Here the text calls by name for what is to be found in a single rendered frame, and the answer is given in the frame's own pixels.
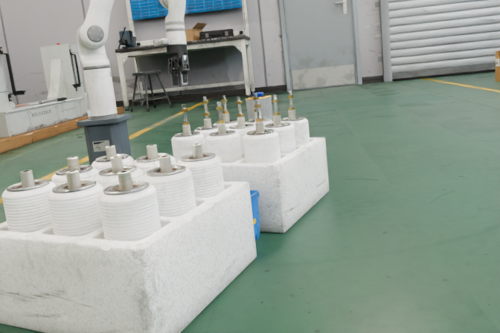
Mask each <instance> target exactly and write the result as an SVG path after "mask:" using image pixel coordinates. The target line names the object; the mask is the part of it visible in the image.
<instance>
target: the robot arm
mask: <svg viewBox="0 0 500 333"><path fill-rule="evenodd" d="M114 1H115V0H90V4H89V10H88V13H87V15H86V19H85V21H84V23H83V25H81V26H79V28H78V29H77V33H76V39H77V47H78V52H79V56H80V61H81V64H82V67H83V74H84V79H85V84H86V93H85V99H86V108H87V112H88V117H89V120H99V119H106V118H111V117H117V116H118V113H117V107H116V102H115V93H114V87H113V82H112V73H111V68H110V63H109V60H108V58H107V56H106V50H105V45H104V44H105V43H106V40H107V38H108V33H109V21H110V16H111V11H112V6H113V4H114ZM159 1H160V3H161V5H162V6H163V7H165V8H166V9H168V14H167V16H166V18H165V29H166V39H165V38H163V39H159V40H156V41H154V46H155V47H159V46H165V45H166V46H167V55H171V56H172V58H171V59H168V70H169V74H170V75H171V76H172V84H173V85H178V84H179V83H178V76H177V74H178V71H180V73H181V80H182V85H187V83H188V76H187V73H188V72H189V71H190V68H189V62H188V56H187V55H184V54H187V53H188V50H187V41H186V35H185V23H184V16H185V4H186V0H159Z"/></svg>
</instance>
